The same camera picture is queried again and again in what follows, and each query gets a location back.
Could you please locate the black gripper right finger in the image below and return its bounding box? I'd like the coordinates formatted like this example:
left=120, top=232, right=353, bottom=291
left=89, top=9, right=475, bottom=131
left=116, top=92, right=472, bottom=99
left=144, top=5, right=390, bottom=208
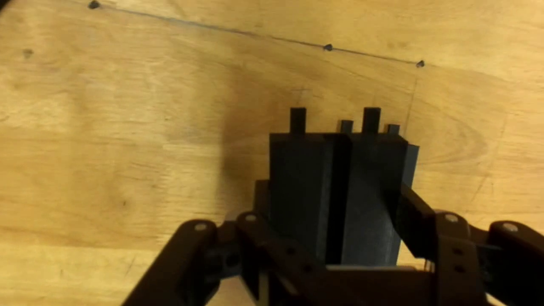
left=397, top=186, right=544, bottom=306

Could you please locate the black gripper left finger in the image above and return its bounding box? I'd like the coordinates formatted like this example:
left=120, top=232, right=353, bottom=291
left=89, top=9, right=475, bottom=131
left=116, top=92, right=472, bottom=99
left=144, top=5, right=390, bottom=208
left=121, top=179, right=365, bottom=306

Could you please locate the black grooved track piece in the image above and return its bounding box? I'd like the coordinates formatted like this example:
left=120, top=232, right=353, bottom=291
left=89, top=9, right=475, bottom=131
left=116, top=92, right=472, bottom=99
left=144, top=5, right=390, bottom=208
left=269, top=106, right=412, bottom=269
left=339, top=118, right=422, bottom=192

